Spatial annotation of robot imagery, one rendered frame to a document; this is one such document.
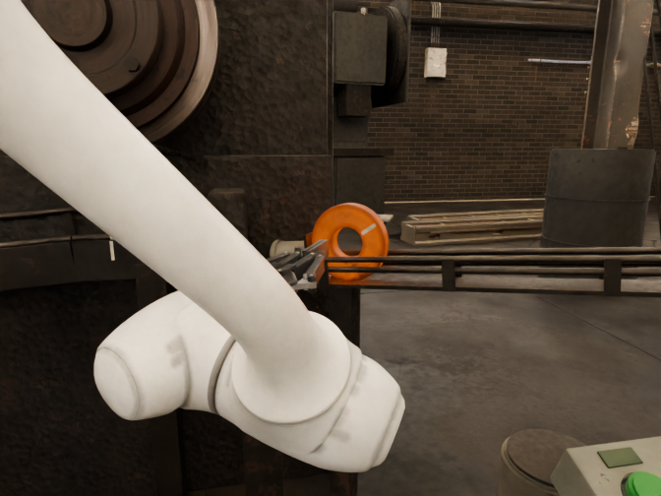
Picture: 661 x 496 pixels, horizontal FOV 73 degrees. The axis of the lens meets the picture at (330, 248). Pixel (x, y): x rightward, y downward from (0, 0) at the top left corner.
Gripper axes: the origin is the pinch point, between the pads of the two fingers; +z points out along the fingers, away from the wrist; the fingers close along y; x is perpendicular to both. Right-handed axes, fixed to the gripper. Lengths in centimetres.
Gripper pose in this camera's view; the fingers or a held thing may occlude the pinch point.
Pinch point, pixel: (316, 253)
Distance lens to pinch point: 76.4
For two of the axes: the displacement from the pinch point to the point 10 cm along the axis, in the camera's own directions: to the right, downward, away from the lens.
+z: 4.2, -2.9, 8.6
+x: -0.4, -9.5, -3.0
